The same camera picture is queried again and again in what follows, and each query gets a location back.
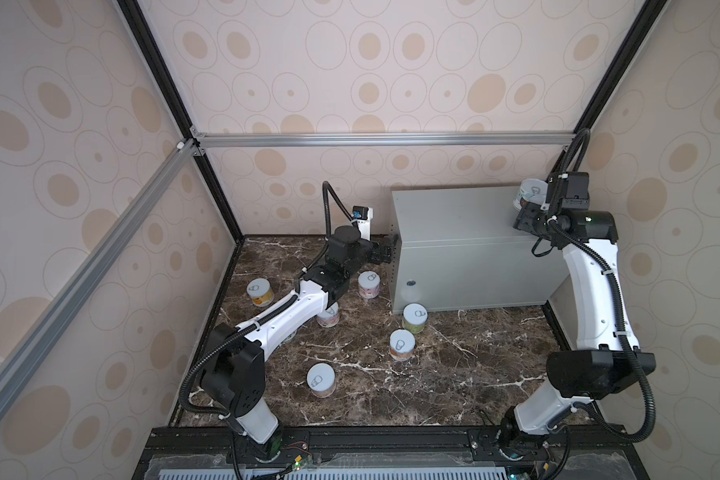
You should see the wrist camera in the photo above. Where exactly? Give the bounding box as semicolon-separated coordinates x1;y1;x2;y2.
545;172;590;214
352;206;374;240

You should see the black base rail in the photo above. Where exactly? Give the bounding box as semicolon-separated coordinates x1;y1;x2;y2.
132;425;648;479

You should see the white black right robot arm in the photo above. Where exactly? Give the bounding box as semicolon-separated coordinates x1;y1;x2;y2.
496;203;657;449

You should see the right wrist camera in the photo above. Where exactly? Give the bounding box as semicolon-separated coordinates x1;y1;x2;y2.
545;172;590;214

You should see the orange label can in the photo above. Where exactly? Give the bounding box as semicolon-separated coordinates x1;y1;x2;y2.
389;329;416;361

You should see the white pink label can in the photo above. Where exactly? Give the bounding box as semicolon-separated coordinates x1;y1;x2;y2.
306;363;336;398

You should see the black frame post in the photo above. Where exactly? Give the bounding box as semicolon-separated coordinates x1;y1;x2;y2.
547;0;669;182
115;0;245;243

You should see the horizontal aluminium rail back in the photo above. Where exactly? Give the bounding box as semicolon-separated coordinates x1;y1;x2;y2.
196;131;574;148

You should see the black frame post right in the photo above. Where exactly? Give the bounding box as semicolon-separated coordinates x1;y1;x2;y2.
547;0;669;182

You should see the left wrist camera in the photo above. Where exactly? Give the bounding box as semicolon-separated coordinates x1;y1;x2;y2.
352;206;374;240

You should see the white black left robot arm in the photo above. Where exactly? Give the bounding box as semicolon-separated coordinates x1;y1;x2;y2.
179;225;399;446

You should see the green label can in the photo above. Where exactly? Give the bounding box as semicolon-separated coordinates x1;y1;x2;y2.
403;303;428;335

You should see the black frame post left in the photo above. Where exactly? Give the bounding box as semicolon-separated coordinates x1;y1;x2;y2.
115;0;245;243

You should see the yellow label can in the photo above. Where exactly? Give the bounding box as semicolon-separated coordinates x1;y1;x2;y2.
246;278;274;307

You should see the red label can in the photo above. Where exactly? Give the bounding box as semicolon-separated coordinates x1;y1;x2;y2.
316;303;340;328

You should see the teal label can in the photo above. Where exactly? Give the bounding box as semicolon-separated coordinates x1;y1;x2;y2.
513;178;548;211

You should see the grey metal cabinet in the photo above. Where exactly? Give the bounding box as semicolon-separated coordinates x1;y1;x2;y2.
389;186;571;313

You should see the diagonal aluminium rail left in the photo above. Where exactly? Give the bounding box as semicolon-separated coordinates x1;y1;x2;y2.
0;138;197;421

